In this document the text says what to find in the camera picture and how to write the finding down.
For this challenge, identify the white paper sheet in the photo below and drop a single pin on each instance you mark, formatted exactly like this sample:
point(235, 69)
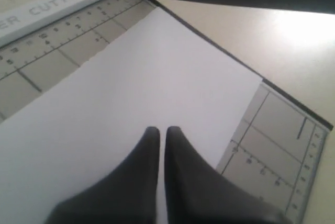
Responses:
point(158, 73)

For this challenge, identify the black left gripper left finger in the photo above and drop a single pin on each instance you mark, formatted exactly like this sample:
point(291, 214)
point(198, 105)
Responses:
point(126, 195)

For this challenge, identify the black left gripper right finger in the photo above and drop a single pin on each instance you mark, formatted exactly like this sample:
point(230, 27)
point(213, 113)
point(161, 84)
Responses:
point(197, 193)

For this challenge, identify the grey paper cutter base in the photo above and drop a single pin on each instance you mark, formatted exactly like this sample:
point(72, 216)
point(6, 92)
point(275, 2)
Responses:
point(275, 149)

